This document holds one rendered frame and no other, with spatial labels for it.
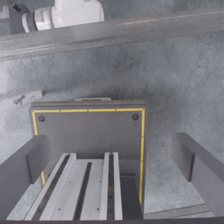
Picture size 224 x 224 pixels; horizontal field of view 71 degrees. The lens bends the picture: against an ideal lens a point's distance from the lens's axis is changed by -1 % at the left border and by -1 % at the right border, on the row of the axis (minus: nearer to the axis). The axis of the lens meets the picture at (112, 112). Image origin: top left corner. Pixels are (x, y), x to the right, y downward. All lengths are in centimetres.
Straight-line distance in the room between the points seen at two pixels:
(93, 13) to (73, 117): 59
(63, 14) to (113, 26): 17
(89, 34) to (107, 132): 63
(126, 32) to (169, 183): 140
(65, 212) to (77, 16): 70
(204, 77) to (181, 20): 93
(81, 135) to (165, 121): 69
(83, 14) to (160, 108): 94
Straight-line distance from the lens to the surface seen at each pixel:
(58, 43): 48
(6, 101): 90
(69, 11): 57
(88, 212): 74
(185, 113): 139
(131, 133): 97
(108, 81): 122
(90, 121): 95
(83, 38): 47
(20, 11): 66
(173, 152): 17
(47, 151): 17
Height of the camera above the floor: 122
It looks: 76 degrees down
